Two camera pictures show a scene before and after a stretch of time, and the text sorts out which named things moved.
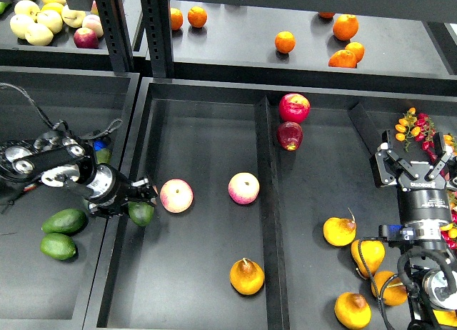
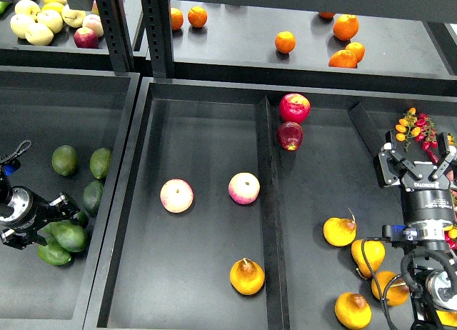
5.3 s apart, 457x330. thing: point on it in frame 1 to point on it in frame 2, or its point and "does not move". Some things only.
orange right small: [357, 49] does not move
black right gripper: [423, 194] does not move
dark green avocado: [141, 213] to [68, 234]
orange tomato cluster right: [449, 141] does not move
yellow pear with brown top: [246, 276] does not move
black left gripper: [111, 190] to [31, 211]
